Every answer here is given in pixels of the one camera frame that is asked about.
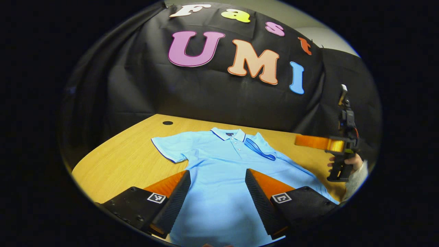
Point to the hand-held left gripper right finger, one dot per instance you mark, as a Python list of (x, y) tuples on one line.
[(260, 202)]

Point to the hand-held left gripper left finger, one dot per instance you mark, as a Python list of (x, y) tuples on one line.
[(178, 202)]

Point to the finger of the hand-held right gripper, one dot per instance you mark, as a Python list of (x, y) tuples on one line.
[(315, 141)]

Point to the light blue T-shirt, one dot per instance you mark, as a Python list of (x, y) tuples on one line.
[(219, 171)]

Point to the black table grommet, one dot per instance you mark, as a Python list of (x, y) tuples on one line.
[(167, 122)]

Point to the black backdrop cloth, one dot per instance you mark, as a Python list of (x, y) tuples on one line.
[(205, 96)]

